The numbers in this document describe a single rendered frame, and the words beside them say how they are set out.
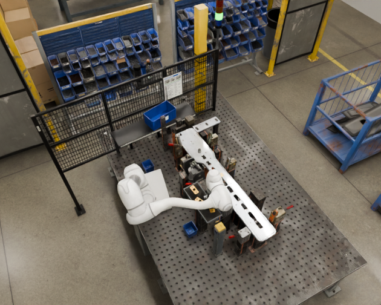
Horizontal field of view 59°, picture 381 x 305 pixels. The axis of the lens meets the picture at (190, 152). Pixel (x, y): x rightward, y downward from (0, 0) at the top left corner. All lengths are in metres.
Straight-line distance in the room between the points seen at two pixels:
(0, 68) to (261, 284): 3.32
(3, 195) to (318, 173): 3.96
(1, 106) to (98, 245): 1.93
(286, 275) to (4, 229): 3.12
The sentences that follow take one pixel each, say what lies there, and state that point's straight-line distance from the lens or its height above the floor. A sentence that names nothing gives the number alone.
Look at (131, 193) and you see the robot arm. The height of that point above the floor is 1.61.
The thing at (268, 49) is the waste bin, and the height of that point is 0.18.
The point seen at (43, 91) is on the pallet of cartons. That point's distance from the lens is 5.48.
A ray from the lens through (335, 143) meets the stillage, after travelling 4.85.
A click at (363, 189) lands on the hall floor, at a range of 4.72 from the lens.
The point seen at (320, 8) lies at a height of 0.95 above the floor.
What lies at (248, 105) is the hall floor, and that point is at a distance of 5.31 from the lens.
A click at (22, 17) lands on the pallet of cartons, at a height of 0.75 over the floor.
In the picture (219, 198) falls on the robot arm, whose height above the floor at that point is 1.63.
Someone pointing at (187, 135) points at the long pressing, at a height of 1.00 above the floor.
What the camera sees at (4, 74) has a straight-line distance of 4.21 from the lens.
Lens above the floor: 3.52
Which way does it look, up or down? 50 degrees down
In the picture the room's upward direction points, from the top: 1 degrees counter-clockwise
